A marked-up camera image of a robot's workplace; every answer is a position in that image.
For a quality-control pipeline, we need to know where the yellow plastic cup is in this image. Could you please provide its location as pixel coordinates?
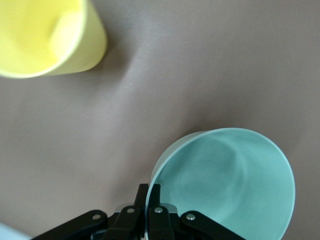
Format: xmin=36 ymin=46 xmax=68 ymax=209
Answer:
xmin=0 ymin=0 xmax=109 ymax=79

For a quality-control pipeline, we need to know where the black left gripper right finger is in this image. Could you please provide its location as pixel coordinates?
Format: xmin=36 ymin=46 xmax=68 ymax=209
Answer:
xmin=146 ymin=184 xmax=247 ymax=240

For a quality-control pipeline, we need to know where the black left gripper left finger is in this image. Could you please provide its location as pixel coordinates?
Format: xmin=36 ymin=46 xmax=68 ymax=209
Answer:
xmin=31 ymin=183 xmax=149 ymax=240

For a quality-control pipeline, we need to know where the translucent plastic bin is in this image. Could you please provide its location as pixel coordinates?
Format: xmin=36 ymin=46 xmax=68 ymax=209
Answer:
xmin=0 ymin=221 xmax=31 ymax=240

